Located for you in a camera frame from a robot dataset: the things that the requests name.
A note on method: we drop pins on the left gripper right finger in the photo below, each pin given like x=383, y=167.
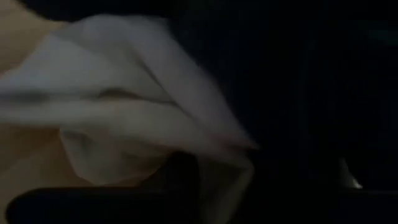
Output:
x=289, y=193

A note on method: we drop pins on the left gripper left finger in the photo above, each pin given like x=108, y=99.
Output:
x=174, y=186

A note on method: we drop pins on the white garment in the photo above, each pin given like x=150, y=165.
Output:
x=124, y=109

